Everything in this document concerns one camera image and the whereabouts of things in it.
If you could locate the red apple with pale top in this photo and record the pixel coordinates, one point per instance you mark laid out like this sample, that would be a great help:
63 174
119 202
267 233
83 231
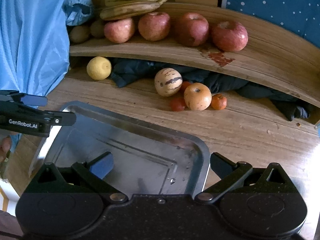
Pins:
230 37

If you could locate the dark blue cloth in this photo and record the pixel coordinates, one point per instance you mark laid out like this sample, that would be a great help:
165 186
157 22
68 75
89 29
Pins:
130 72

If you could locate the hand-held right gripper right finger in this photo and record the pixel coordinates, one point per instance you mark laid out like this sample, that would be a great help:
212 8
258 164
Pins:
220 164

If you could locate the dark red apple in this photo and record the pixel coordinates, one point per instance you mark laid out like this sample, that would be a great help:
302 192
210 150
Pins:
191 29

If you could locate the small orange tangerine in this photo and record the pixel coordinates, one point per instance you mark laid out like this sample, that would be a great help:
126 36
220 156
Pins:
219 102

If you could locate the wooden shelf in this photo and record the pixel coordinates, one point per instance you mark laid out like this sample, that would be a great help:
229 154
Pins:
275 62

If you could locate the crumpled blue plastic bag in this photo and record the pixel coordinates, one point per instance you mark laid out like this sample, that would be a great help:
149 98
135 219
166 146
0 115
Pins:
77 7

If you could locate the small red tomato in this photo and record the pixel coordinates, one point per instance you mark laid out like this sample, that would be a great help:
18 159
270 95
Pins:
178 104
185 85

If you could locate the metal tray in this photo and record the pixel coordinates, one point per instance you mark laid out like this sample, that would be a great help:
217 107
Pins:
125 140

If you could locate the blue starry fabric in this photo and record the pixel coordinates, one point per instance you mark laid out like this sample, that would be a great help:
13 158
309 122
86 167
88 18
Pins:
275 5

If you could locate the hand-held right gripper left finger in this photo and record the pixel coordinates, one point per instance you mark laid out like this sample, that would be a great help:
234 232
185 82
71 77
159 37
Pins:
100 166

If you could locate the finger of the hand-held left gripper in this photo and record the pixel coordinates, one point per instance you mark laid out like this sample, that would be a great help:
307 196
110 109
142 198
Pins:
35 100
63 118

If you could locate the striped cream melon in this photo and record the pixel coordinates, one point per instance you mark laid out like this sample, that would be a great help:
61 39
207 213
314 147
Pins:
168 82

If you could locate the brown kiwi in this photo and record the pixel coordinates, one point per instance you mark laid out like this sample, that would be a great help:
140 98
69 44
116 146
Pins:
97 29
79 34

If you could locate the orange-yellow apple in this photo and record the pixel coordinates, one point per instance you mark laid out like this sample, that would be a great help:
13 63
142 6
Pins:
197 96

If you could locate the round yellow pear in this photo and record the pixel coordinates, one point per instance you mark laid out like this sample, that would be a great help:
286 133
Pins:
99 68

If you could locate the light blue garment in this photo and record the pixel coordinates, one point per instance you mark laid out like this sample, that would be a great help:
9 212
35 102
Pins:
32 42

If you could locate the banana bunch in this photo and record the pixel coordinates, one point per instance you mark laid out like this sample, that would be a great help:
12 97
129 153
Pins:
135 2

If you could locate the person's left hand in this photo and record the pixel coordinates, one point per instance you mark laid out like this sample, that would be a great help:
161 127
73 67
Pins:
4 150

